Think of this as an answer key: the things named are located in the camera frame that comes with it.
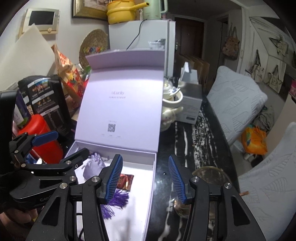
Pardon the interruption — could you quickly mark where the person's hand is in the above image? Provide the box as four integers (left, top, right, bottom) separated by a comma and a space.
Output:
1, 208, 38, 229

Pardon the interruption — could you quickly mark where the small dark red sachet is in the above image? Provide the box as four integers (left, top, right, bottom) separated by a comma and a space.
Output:
117, 174, 134, 191

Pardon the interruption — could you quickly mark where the red plastic canister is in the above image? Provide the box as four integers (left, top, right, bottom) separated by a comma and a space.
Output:
18, 114, 63, 164

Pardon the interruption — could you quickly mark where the purple tassel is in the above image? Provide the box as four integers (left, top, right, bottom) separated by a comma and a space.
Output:
100, 189, 129, 220

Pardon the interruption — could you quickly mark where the glass cup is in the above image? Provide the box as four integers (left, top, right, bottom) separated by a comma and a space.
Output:
174, 166, 232, 219

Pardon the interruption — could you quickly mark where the black printed snack bag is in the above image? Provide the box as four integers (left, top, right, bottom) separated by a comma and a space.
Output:
18, 75, 73, 146

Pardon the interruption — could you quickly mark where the lavender gift box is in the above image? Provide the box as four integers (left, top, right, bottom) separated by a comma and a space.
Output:
69, 49, 165, 240

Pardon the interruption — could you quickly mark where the brown paper snack bag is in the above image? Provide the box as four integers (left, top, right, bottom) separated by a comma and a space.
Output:
51, 44, 85, 104

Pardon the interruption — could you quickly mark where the orange bag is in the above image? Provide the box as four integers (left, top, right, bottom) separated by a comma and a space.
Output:
241, 126, 268, 156

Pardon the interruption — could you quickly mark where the white ceramic teapot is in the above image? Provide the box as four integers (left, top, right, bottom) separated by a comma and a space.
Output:
160, 78, 183, 132

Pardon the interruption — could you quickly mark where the near leaf pattern cushion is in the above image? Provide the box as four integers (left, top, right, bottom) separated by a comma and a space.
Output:
238, 122, 295, 240

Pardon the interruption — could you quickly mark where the leaf pattern cushion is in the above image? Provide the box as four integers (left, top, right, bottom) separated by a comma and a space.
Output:
238, 122, 295, 240
207, 66, 268, 146

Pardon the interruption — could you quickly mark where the grey cardboard box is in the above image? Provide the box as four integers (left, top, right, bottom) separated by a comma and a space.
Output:
177, 62, 203, 125

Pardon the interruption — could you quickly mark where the white foam sheet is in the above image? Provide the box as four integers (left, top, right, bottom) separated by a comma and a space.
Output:
1, 25, 56, 90

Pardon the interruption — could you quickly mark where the far leaf pattern cushion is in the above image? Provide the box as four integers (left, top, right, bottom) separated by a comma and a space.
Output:
207, 66, 268, 146

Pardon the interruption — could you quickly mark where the canvas tote bag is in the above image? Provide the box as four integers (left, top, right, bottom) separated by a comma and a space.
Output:
268, 65, 283, 93

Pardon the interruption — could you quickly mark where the brown hanging bag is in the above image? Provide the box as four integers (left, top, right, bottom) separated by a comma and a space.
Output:
222, 25, 240, 60

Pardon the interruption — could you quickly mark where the white mini fridge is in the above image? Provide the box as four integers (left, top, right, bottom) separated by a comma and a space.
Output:
108, 20, 176, 77

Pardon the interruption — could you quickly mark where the gold framed picture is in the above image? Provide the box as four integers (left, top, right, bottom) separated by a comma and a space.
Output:
72, 0, 109, 21

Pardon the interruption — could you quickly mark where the yellow pot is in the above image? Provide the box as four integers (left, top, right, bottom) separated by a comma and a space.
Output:
107, 1, 149, 25

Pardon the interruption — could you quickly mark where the green electric kettle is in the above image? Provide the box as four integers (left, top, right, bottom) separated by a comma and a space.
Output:
142, 0, 168, 20

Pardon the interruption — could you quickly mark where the lavender drawstring pouch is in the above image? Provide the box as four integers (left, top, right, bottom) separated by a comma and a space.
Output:
82, 152, 109, 181

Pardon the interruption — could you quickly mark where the wall intercom monitor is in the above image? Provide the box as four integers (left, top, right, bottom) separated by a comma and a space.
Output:
19, 8, 60, 36

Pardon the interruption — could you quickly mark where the black kettle cable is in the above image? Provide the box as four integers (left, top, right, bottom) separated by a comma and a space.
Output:
125, 19, 149, 50

